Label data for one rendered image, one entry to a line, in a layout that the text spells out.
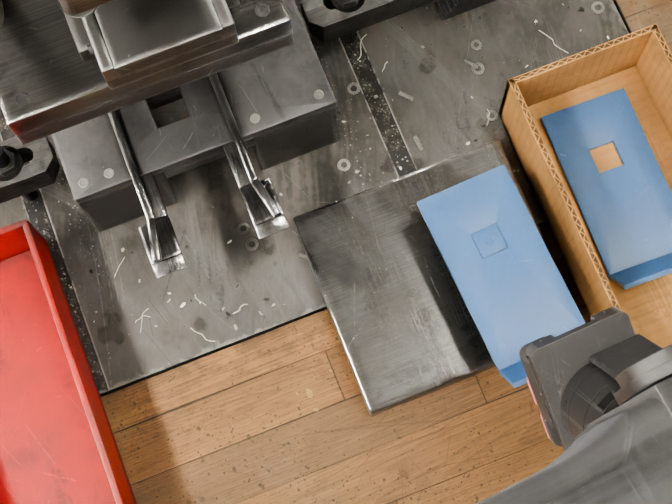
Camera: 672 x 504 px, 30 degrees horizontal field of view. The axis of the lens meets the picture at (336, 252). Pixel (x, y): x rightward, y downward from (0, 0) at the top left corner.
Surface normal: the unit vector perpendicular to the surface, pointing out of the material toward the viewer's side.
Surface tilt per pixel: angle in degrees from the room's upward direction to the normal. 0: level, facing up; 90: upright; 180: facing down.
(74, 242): 0
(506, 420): 0
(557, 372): 29
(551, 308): 1
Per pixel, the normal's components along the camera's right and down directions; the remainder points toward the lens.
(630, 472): 0.41, -0.44
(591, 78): 0.36, 0.90
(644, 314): -0.03, -0.25
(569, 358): 0.19, 0.20
